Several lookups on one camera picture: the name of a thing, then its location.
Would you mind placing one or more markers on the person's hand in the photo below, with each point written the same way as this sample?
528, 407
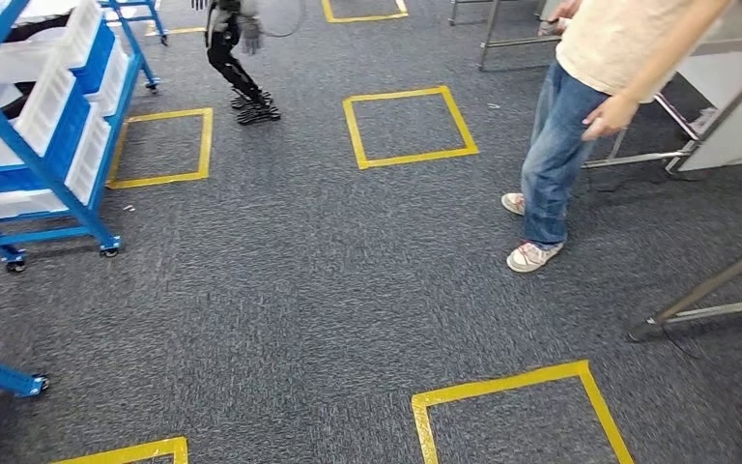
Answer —
611, 115
566, 9

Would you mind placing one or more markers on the person's forearm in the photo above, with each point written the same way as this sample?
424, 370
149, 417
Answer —
672, 51

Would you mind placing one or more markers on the stainless steel workbench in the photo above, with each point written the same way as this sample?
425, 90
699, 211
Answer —
710, 284

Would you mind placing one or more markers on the stainless steel table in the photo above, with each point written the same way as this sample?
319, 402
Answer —
640, 158

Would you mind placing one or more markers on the person's leg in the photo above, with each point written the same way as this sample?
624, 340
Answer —
569, 179
537, 109

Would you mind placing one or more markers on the white cabinet panel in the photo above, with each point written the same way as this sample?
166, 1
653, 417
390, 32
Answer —
729, 134

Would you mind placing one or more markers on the person's foot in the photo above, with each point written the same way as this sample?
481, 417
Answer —
531, 257
513, 203

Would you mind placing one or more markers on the yellow floor tape square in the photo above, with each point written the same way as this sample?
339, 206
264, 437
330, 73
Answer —
409, 158

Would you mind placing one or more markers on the white plastic bin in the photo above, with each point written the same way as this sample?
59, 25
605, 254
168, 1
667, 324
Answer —
83, 25
115, 77
44, 109
86, 173

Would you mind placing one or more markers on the grey metal frame table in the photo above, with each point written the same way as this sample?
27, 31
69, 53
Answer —
518, 43

